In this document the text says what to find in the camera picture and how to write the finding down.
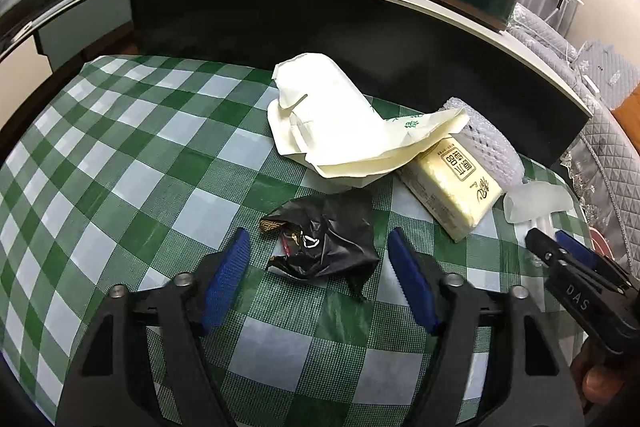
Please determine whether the green checked tablecloth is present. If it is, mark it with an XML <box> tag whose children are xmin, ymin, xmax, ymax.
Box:
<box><xmin>0</xmin><ymin>54</ymin><xmax>596</xmax><ymax>427</ymax></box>

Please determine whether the white paper bag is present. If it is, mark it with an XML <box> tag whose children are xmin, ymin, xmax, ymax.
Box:
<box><xmin>266</xmin><ymin>53</ymin><xmax>471</xmax><ymax>192</ymax></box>

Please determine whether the yellow tissue pack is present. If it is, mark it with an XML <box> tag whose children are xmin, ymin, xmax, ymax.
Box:
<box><xmin>397</xmin><ymin>133</ymin><xmax>503</xmax><ymax>243</ymax></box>

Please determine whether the translucent plastic piece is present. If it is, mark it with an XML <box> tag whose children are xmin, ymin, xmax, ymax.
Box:
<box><xmin>502</xmin><ymin>181</ymin><xmax>576</xmax><ymax>235</ymax></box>

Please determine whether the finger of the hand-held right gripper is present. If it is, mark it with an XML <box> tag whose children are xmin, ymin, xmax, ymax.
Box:
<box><xmin>525</xmin><ymin>228</ymin><xmax>569</xmax><ymax>269</ymax></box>
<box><xmin>555</xmin><ymin>230</ymin><xmax>639</xmax><ymax>293</ymax></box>

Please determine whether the grey patterned cushion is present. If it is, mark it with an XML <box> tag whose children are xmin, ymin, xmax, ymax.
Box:
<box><xmin>570</xmin><ymin>39</ymin><xmax>640</xmax><ymax>108</ymax></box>

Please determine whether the black wrapper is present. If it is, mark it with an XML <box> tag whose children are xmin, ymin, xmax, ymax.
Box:
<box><xmin>259</xmin><ymin>193</ymin><xmax>381</xmax><ymax>300</ymax></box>

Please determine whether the pink plastic basin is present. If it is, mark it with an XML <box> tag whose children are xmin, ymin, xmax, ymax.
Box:
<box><xmin>587</xmin><ymin>227</ymin><xmax>618</xmax><ymax>263</ymax></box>

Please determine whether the grey cabinet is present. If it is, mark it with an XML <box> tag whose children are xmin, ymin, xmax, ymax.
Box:
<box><xmin>32</xmin><ymin>0</ymin><xmax>133</xmax><ymax>72</ymax></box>

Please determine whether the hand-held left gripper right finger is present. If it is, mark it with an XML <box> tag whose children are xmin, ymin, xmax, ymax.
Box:
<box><xmin>387</xmin><ymin>227</ymin><xmax>586</xmax><ymax>427</ymax></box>

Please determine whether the dark low table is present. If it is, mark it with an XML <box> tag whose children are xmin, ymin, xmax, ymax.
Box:
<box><xmin>127</xmin><ymin>0</ymin><xmax>608</xmax><ymax>168</ymax></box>

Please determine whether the grey quilted sofa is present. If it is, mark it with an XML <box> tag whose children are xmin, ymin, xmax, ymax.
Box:
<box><xmin>507</xmin><ymin>2</ymin><xmax>640</xmax><ymax>268</ymax></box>

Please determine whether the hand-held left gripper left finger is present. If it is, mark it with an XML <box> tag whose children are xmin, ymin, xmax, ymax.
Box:
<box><xmin>56</xmin><ymin>227</ymin><xmax>252</xmax><ymax>427</ymax></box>

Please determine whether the white foam wrap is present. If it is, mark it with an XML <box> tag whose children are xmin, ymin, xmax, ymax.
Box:
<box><xmin>435</xmin><ymin>97</ymin><xmax>523</xmax><ymax>190</ymax></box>

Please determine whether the person's right hand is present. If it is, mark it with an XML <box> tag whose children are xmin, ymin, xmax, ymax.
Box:
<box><xmin>570</xmin><ymin>337</ymin><xmax>632</xmax><ymax>412</ymax></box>

